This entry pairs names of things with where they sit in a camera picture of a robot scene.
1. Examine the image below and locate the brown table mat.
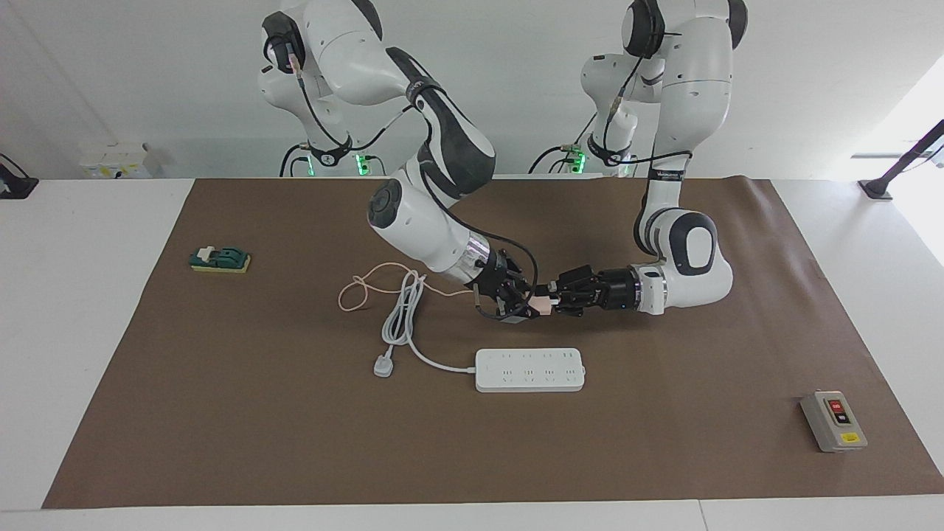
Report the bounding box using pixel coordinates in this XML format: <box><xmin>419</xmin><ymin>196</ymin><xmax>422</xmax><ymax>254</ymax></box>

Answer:
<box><xmin>42</xmin><ymin>177</ymin><xmax>944</xmax><ymax>510</ymax></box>

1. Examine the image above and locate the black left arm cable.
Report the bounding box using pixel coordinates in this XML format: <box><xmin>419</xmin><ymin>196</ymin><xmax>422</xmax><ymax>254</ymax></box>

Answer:
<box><xmin>601</xmin><ymin>55</ymin><xmax>694</xmax><ymax>167</ymax></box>

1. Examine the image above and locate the white power strip cord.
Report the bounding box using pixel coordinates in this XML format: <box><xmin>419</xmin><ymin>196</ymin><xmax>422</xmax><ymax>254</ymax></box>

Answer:
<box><xmin>372</xmin><ymin>269</ymin><xmax>479</xmax><ymax>378</ymax></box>

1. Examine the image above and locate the grey on-off switch box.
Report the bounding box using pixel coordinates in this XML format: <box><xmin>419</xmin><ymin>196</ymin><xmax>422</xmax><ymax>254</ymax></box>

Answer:
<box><xmin>800</xmin><ymin>390</ymin><xmax>869</xmax><ymax>453</ymax></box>

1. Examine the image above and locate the black base cable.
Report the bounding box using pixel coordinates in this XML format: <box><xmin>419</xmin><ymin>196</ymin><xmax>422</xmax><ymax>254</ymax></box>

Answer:
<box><xmin>279</xmin><ymin>142</ymin><xmax>314</xmax><ymax>178</ymax></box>
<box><xmin>527</xmin><ymin>111</ymin><xmax>598</xmax><ymax>176</ymax></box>

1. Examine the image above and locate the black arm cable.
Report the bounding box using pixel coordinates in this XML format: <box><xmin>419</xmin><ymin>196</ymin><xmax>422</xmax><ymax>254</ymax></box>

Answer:
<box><xmin>284</xmin><ymin>44</ymin><xmax>541</xmax><ymax>322</ymax></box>
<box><xmin>601</xmin><ymin>55</ymin><xmax>694</xmax><ymax>167</ymax></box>

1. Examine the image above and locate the black clamp mount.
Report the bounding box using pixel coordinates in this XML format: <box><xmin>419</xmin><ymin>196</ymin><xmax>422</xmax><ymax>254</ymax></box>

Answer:
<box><xmin>0</xmin><ymin>153</ymin><xmax>39</xmax><ymax>200</ymax></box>

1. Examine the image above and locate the black camera stand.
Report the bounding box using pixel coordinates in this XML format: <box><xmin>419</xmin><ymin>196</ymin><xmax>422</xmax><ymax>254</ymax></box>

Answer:
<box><xmin>859</xmin><ymin>119</ymin><xmax>944</xmax><ymax>201</ymax></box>

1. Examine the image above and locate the white box with yellow labels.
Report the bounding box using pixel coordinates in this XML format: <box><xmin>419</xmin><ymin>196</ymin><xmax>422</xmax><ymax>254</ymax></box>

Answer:
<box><xmin>80</xmin><ymin>142</ymin><xmax>159</xmax><ymax>180</ymax></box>

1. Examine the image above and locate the green knife switch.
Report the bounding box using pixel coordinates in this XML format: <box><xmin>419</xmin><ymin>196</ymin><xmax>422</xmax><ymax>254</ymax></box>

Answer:
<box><xmin>190</xmin><ymin>246</ymin><xmax>252</xmax><ymax>274</ymax></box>

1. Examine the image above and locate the white power strip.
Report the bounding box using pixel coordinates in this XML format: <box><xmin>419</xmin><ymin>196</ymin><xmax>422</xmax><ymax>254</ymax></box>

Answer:
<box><xmin>474</xmin><ymin>347</ymin><xmax>586</xmax><ymax>394</ymax></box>

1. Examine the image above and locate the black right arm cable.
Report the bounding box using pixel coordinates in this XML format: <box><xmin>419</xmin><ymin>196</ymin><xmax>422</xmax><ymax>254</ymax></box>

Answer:
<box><xmin>284</xmin><ymin>44</ymin><xmax>541</xmax><ymax>322</ymax></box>

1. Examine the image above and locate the pink charger cable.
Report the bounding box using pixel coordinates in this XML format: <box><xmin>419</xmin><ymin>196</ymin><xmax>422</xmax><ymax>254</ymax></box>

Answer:
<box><xmin>338</xmin><ymin>263</ymin><xmax>473</xmax><ymax>313</ymax></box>

